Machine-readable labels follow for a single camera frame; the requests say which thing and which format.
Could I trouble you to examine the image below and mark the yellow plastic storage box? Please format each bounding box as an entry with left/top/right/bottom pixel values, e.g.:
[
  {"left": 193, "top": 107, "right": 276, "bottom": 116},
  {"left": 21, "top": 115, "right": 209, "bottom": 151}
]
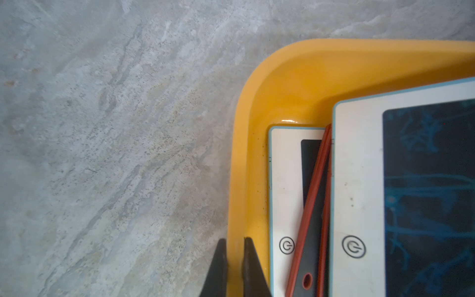
[{"left": 227, "top": 39, "right": 475, "bottom": 297}]

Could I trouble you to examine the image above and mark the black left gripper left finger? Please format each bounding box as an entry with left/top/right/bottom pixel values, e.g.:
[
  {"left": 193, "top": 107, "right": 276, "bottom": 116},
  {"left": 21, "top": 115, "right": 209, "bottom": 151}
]
[{"left": 199, "top": 238, "right": 228, "bottom": 297}]

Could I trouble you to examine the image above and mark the white blue writing tablet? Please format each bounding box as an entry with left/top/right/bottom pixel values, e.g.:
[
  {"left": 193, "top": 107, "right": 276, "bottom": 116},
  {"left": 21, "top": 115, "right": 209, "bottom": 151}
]
[
  {"left": 329, "top": 78, "right": 475, "bottom": 297},
  {"left": 268, "top": 126, "right": 325, "bottom": 297}
]

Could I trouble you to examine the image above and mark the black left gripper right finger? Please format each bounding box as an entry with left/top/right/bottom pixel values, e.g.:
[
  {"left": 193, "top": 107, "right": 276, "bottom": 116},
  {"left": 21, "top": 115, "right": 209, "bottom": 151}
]
[{"left": 242, "top": 237, "right": 272, "bottom": 297}]

